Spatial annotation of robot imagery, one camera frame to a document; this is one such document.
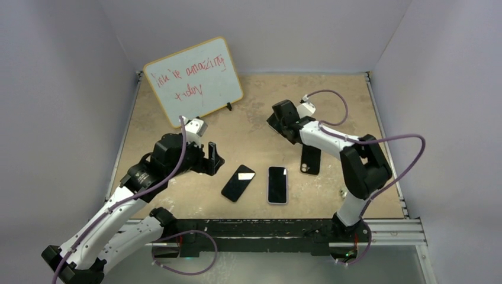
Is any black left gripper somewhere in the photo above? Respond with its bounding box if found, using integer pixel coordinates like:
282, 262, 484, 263
167, 135, 223, 179

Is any white board with yellow frame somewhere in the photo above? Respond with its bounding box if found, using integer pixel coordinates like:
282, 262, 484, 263
143, 37, 243, 128

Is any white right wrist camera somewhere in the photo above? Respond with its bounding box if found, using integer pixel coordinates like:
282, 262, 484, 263
296, 95, 316, 118

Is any black phone with white sticker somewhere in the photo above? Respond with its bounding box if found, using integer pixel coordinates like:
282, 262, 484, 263
221, 164, 256, 202

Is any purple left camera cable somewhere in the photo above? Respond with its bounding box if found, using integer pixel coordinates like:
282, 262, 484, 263
51, 115, 189, 284

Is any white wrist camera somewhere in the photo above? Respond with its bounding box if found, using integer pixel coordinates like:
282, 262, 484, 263
181, 116, 208, 147
296, 95, 316, 118

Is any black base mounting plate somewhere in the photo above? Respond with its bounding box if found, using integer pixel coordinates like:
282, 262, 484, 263
152, 218, 371, 260

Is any black phone case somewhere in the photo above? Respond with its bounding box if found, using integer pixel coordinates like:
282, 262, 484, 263
300, 145, 321, 176

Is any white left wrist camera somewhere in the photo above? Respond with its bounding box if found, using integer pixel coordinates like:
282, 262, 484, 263
181, 116, 208, 147

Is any lavender phone case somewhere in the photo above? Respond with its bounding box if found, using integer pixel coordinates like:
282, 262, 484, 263
267, 166, 289, 206

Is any aluminium frame rail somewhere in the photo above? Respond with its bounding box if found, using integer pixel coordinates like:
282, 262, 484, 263
366, 219, 427, 246

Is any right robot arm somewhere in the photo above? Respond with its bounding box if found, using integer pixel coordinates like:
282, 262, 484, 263
267, 99, 392, 241

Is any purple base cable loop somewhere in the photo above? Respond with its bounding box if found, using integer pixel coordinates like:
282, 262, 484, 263
151, 230, 219, 276

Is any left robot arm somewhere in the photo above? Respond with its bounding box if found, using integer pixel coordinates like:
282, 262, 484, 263
41, 133, 225, 283

